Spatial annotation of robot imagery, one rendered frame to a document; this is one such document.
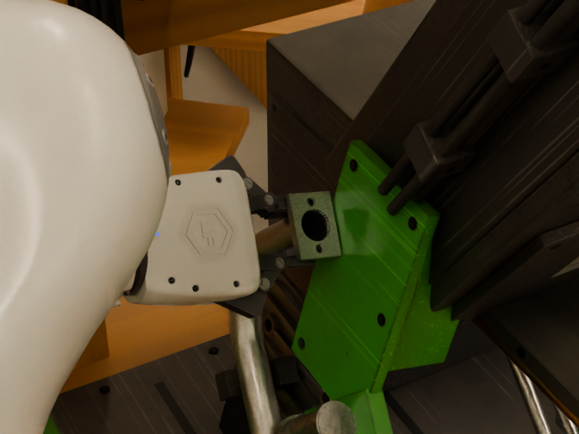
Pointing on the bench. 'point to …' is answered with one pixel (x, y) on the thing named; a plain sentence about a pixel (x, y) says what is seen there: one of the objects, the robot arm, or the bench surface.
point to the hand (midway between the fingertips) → (294, 232)
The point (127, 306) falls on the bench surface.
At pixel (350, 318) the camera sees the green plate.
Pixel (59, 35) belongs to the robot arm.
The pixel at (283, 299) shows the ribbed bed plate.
